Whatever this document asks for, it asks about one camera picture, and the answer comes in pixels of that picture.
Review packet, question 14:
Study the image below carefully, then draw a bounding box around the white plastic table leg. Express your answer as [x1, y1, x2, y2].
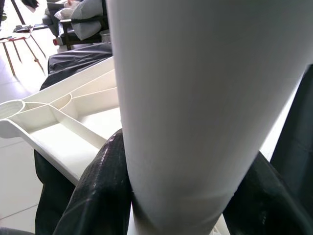
[105, 0, 313, 235]

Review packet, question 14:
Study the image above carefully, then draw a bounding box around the black cloth table cover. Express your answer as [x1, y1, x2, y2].
[34, 43, 313, 235]

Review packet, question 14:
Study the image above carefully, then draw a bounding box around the black armchair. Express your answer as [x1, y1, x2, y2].
[43, 0, 110, 51]

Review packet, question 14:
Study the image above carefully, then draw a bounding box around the small white side table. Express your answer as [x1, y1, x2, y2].
[0, 24, 47, 75]

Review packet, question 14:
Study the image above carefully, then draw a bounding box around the white cushion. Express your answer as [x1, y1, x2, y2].
[54, 8, 74, 20]

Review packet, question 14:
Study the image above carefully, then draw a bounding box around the white plastic children table top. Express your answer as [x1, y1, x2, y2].
[0, 56, 303, 235]

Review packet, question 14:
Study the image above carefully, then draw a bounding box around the grey metal bin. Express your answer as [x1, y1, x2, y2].
[100, 30, 112, 44]

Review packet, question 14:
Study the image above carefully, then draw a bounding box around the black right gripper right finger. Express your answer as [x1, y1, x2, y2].
[222, 149, 313, 235]

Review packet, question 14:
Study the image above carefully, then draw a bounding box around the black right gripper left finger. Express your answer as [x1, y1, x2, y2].
[52, 128, 134, 235]

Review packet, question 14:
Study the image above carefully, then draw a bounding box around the grey pillow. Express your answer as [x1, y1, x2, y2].
[73, 21, 106, 41]
[70, 0, 103, 20]

